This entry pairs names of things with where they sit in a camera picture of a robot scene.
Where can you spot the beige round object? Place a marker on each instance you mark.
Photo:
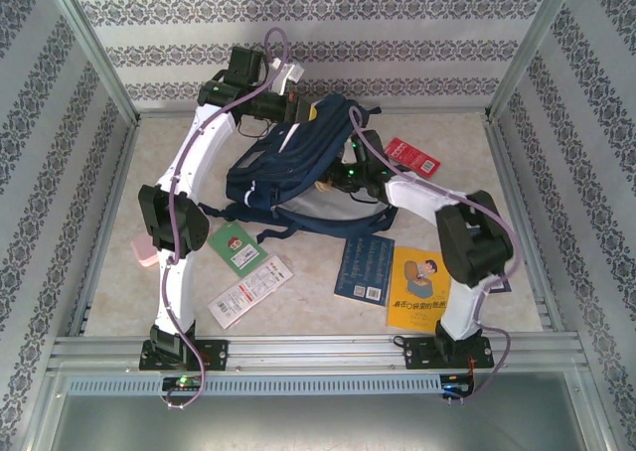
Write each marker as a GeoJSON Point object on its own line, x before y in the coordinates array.
{"type": "Point", "coordinates": [325, 188]}

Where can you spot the navy blue backpack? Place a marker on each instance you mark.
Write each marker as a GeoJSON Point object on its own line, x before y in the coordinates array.
{"type": "Point", "coordinates": [278, 168]}

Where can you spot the dark blue book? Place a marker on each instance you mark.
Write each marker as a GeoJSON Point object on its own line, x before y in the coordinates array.
{"type": "Point", "coordinates": [502, 286]}
{"type": "Point", "coordinates": [365, 269]}

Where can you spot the yellow cartoon cover book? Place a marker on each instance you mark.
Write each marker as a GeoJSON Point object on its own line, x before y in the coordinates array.
{"type": "Point", "coordinates": [420, 292]}

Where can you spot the green card package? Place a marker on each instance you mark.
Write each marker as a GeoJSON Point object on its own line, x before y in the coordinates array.
{"type": "Point", "coordinates": [233, 250]}

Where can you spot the white and red stationery package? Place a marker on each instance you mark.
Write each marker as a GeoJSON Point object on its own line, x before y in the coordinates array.
{"type": "Point", "coordinates": [248, 292]}

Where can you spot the pink pencil box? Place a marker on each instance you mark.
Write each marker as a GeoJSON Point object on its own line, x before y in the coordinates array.
{"type": "Point", "coordinates": [143, 255]}

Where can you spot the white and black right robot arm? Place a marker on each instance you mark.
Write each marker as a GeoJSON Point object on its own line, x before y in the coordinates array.
{"type": "Point", "coordinates": [462, 312]}

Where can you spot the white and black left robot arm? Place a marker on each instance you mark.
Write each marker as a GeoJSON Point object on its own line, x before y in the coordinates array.
{"type": "Point", "coordinates": [176, 292]}

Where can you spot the right controller board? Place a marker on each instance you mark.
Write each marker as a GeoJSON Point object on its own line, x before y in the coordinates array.
{"type": "Point", "coordinates": [457, 389]}

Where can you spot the controller board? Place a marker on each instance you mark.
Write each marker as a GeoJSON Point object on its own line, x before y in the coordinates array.
{"type": "Point", "coordinates": [181, 382]}
{"type": "Point", "coordinates": [457, 389]}

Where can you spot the grey metal sheet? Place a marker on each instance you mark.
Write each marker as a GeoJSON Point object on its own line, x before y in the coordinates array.
{"type": "Point", "coordinates": [308, 426]}

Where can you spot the left controller board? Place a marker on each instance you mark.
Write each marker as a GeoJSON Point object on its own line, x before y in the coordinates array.
{"type": "Point", "coordinates": [181, 382]}

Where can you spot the aluminium back rail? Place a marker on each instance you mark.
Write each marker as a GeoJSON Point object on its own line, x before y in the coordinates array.
{"type": "Point", "coordinates": [422, 112]}

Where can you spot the aluminium frame post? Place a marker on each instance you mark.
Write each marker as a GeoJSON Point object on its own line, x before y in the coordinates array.
{"type": "Point", "coordinates": [536, 39]}
{"type": "Point", "coordinates": [89, 48]}

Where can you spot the aluminium side rail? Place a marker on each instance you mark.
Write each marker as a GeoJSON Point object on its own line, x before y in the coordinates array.
{"type": "Point", "coordinates": [522, 212]}
{"type": "Point", "coordinates": [107, 232]}

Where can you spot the aluminium mounting rail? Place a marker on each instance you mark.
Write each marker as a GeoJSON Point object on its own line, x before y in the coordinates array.
{"type": "Point", "coordinates": [308, 351]}

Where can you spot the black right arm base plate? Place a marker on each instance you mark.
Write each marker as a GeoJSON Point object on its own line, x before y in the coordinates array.
{"type": "Point", "coordinates": [422, 351]}

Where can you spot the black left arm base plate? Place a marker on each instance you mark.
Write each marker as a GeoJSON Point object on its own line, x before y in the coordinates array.
{"type": "Point", "coordinates": [213, 354]}

